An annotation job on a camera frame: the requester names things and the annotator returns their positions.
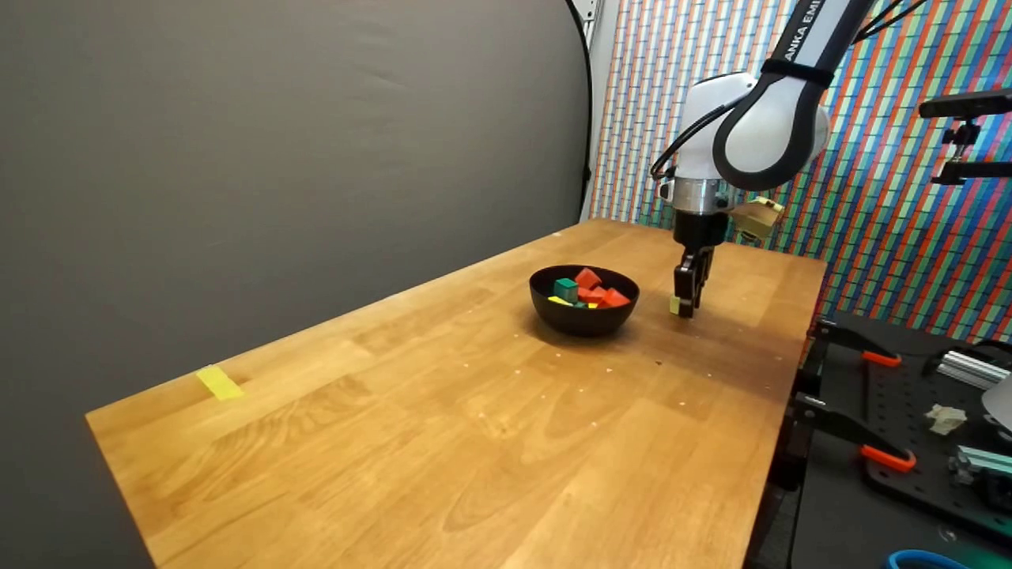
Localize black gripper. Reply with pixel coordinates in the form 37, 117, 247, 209
670, 209, 730, 322

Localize red rounded wooden block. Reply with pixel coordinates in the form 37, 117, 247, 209
591, 285, 632, 312

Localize black bowl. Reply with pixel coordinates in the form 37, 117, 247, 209
527, 263, 642, 341

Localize multicolour patterned backdrop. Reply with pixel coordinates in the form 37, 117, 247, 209
581, 0, 1012, 344

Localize black perforated board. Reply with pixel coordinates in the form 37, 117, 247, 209
857, 312, 1012, 540

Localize white crumpled scrap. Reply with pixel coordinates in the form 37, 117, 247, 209
923, 403, 971, 440

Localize white plastic sheet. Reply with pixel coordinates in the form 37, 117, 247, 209
978, 378, 1012, 438

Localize teal metal bar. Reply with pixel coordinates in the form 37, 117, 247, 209
953, 440, 1012, 490

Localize grey fabric backdrop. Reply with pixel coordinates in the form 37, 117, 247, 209
0, 0, 595, 569

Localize yellow tape strip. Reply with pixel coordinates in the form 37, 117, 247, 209
192, 365, 247, 404

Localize wrist camera on wooden plate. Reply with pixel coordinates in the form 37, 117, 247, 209
730, 200, 790, 251

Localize black clamp orange handle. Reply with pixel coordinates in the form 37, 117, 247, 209
790, 389, 922, 481
814, 318, 907, 372

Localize white rail piece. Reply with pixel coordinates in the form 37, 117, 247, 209
933, 348, 1012, 392

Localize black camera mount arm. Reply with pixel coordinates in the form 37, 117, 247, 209
914, 88, 1012, 189

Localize blue handled scissors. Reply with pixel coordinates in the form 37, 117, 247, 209
883, 546, 973, 569

